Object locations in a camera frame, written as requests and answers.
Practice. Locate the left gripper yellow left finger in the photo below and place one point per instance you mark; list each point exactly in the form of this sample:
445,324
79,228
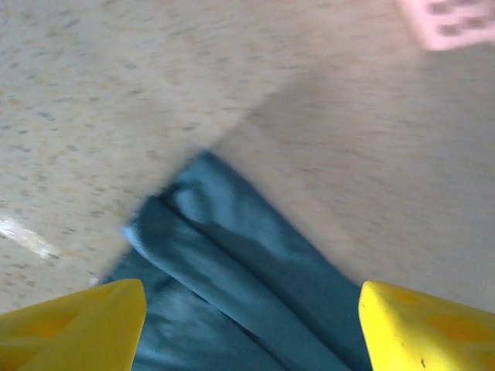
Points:
77,328

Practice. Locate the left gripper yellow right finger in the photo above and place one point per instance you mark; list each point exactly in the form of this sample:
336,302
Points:
425,332

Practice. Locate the blue-grey t-shirt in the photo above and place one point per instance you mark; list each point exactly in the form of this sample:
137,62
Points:
239,278

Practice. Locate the pink plastic basket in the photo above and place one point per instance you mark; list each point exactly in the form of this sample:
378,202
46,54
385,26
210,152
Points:
452,23

